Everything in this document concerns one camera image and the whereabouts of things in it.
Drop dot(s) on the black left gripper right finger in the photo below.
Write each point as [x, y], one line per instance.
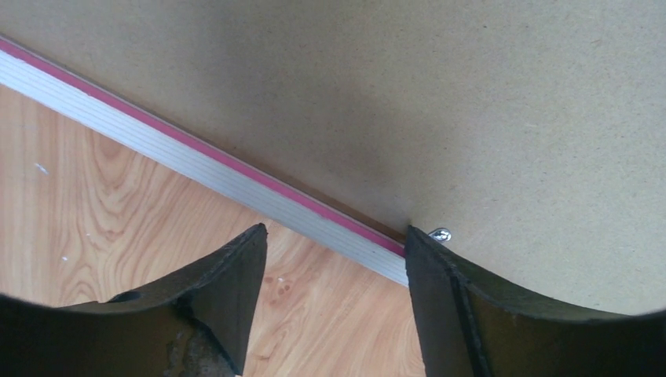
[472, 322]

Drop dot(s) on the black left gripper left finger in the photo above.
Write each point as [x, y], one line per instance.
[195, 321]

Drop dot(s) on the brown cardboard backing board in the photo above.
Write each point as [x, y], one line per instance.
[533, 130]

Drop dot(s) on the wooden picture frame pink inlay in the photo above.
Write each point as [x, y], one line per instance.
[102, 111]

